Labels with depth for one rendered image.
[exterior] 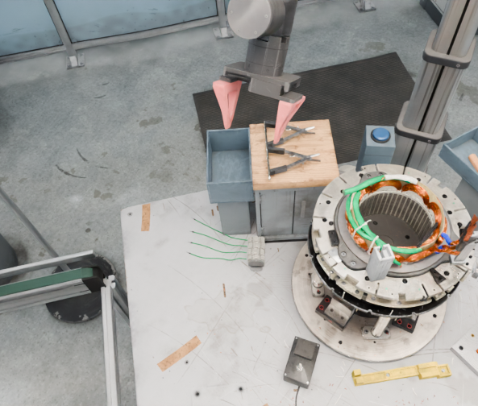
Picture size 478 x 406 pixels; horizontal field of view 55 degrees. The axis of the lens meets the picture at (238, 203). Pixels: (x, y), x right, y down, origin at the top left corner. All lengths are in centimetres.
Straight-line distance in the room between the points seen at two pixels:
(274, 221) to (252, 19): 71
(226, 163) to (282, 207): 19
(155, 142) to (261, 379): 175
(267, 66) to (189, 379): 78
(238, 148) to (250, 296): 39
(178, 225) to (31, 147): 168
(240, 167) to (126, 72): 204
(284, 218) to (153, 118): 170
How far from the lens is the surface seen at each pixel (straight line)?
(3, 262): 233
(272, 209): 116
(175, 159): 253
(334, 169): 108
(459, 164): 118
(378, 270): 87
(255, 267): 126
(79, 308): 220
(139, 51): 327
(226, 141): 120
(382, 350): 119
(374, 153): 121
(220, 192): 109
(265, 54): 66
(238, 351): 118
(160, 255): 131
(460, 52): 124
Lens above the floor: 191
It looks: 56 degrees down
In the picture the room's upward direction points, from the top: 6 degrees counter-clockwise
